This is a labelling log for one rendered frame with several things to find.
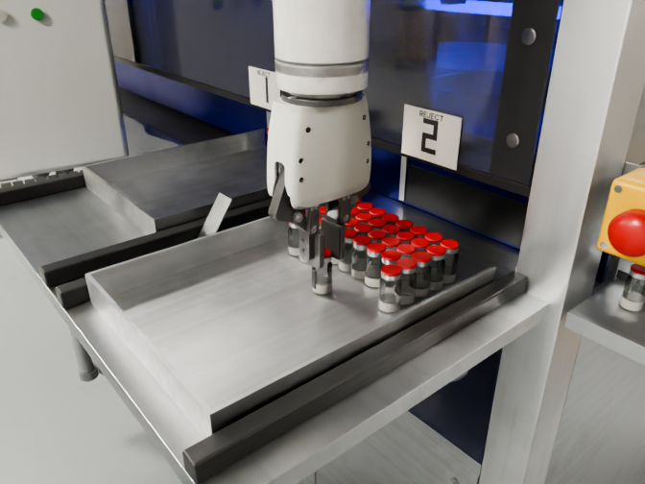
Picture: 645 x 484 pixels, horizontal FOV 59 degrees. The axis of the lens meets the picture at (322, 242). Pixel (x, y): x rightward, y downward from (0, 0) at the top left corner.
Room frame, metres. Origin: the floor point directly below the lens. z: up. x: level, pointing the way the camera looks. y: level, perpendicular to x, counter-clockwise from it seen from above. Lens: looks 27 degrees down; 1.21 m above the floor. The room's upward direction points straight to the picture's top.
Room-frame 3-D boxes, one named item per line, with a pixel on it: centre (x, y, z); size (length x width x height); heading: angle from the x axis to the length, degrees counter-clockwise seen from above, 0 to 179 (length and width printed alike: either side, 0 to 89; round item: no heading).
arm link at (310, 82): (0.53, 0.00, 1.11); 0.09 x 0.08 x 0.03; 129
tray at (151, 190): (0.85, 0.16, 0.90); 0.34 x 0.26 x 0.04; 130
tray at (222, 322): (0.51, 0.03, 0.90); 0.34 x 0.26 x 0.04; 129
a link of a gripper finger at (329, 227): (0.54, -0.02, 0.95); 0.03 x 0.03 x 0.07; 39
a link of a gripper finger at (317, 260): (0.51, 0.02, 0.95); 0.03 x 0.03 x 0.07; 39
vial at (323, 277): (0.53, 0.00, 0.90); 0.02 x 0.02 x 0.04
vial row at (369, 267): (0.57, -0.04, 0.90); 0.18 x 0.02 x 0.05; 39
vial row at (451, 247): (0.61, -0.09, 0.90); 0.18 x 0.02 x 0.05; 39
